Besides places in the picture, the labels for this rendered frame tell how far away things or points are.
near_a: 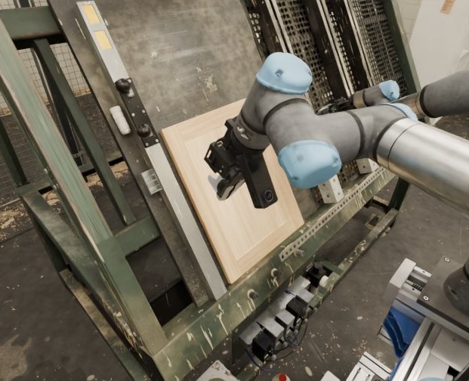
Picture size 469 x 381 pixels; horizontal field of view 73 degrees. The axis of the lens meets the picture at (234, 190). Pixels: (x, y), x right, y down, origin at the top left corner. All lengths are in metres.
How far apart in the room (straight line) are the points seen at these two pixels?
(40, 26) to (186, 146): 0.51
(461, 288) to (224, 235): 0.69
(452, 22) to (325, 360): 3.86
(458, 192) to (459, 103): 0.60
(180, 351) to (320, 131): 0.80
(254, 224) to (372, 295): 1.36
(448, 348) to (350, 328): 1.13
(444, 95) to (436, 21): 3.75
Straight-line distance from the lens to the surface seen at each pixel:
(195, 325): 1.06
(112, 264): 0.92
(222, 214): 1.11
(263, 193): 0.60
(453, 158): 0.43
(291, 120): 0.45
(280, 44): 1.41
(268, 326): 1.21
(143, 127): 0.86
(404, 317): 1.18
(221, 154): 0.61
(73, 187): 0.89
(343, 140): 0.46
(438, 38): 4.74
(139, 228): 1.02
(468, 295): 1.06
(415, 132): 0.46
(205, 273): 1.05
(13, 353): 2.37
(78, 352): 2.20
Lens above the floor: 1.80
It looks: 36 degrees down
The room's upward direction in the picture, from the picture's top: straight up
